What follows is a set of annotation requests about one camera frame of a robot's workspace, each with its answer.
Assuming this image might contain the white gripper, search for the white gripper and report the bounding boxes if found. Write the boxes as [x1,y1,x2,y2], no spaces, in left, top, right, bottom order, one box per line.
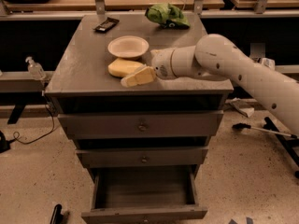
[121,48,176,87]

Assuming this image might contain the white paper bowl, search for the white paper bowl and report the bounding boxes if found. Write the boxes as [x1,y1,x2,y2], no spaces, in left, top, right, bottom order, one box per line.
[107,35,150,59]

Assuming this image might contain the yellow sponge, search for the yellow sponge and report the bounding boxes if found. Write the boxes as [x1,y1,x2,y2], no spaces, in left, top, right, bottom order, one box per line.
[107,58,144,77]

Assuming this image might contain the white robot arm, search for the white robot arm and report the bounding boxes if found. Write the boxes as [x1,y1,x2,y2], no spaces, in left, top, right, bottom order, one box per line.
[121,34,299,134]

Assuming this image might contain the grey drawer cabinet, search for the grey drawer cabinet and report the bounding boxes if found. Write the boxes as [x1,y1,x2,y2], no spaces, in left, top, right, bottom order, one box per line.
[43,12,235,224]

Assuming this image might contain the grey top drawer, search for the grey top drawer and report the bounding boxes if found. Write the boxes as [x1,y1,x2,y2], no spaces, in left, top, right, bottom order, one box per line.
[58,110,223,140]

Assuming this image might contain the grey middle drawer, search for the grey middle drawer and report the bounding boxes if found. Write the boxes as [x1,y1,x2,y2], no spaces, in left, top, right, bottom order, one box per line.
[76,147,207,168]

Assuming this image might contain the grey open bottom drawer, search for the grey open bottom drawer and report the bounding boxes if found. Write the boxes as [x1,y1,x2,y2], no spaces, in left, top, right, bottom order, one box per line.
[81,166,207,224]

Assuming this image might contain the black snack wrapper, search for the black snack wrapper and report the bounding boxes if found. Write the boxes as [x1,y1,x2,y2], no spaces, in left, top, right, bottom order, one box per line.
[93,17,120,33]

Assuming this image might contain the folded paper on floor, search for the folded paper on floor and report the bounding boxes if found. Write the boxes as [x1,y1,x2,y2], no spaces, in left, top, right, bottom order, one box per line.
[229,98,254,118]

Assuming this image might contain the clear sanitizer pump bottle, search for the clear sanitizer pump bottle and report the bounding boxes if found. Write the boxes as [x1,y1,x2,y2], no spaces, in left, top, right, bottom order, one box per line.
[25,56,47,80]

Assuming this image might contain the black stand legs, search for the black stand legs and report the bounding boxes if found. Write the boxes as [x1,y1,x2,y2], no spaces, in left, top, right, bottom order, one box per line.
[264,117,299,167]

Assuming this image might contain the black device left edge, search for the black device left edge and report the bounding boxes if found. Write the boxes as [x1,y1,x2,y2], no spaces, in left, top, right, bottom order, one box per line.
[0,131,10,153]

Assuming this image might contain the black object bottom left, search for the black object bottom left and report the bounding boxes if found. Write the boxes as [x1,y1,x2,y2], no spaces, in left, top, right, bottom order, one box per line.
[50,204,69,224]

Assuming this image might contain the black handled floor tool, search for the black handled floor tool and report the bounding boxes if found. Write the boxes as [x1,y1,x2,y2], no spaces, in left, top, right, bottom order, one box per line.
[232,123,298,139]

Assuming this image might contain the black floor cable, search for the black floor cable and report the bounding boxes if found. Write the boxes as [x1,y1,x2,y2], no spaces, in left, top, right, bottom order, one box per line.
[7,101,57,147]

